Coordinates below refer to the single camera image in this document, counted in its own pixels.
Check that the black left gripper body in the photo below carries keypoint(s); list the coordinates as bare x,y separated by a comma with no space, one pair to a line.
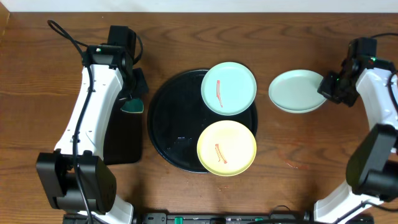
137,84

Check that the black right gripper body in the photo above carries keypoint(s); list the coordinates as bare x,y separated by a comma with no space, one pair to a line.
335,87

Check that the green scrubbing sponge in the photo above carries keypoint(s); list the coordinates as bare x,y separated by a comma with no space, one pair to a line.
133,106

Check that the light blue plate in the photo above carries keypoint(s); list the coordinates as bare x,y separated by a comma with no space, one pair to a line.
295,91

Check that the yellow plate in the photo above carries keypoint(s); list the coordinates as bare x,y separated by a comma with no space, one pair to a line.
226,148

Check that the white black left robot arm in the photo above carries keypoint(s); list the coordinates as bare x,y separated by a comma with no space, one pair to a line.
74,176

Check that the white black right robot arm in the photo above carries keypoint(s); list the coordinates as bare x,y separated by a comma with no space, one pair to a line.
371,178

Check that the round black serving tray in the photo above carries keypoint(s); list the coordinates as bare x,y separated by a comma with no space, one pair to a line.
178,115

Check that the black rectangular sponge tray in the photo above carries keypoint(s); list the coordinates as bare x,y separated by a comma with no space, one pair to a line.
123,139

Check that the light green plate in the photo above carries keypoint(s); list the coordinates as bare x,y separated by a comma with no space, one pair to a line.
228,88

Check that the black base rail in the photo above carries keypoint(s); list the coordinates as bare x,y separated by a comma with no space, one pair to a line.
162,218

